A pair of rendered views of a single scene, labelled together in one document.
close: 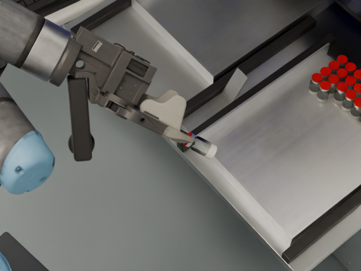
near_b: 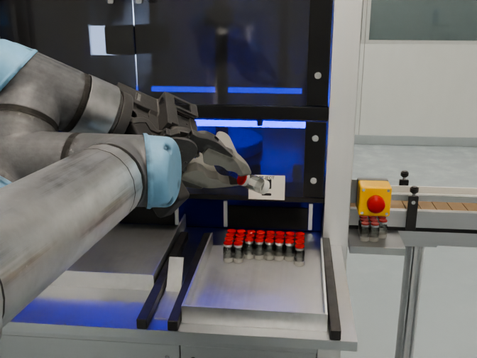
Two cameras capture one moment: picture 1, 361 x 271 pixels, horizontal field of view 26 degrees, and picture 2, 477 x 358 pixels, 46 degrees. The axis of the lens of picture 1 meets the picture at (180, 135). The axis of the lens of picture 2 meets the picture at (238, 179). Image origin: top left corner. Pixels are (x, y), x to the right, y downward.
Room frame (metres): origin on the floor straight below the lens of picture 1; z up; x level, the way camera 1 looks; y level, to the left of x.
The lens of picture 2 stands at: (0.01, 0.54, 1.44)
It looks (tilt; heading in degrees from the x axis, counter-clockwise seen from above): 18 degrees down; 315
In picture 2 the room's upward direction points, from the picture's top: straight up
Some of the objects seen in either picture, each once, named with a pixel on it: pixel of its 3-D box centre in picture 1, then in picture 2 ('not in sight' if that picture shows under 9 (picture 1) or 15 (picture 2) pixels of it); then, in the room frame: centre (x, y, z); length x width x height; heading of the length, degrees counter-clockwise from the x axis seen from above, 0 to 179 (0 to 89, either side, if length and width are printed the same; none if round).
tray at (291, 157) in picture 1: (310, 138); (260, 274); (0.73, -0.24, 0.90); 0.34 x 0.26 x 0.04; 129
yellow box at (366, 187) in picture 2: not in sight; (373, 197); (0.69, -0.58, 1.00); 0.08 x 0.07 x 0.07; 129
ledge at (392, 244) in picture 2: not in sight; (373, 239); (0.70, -0.62, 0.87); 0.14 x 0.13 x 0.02; 129
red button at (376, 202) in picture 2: not in sight; (375, 203); (0.66, -0.54, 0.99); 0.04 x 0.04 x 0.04; 39
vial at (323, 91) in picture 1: (323, 91); (238, 252); (0.83, -0.27, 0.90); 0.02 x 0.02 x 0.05
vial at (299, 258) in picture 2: not in sight; (299, 255); (0.72, -0.36, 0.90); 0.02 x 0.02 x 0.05
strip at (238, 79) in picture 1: (214, 100); (170, 285); (0.81, -0.06, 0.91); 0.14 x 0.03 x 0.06; 130
